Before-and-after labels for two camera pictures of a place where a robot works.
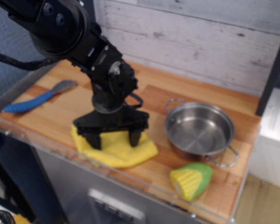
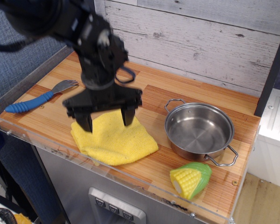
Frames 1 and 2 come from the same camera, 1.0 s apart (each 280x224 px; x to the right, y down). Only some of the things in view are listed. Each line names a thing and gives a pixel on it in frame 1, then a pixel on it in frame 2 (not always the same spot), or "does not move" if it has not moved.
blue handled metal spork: x=18 y=106 does not move
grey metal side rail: x=8 y=96 does not move
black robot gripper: x=122 y=119 to x=80 y=106
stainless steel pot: x=201 y=129 does not move
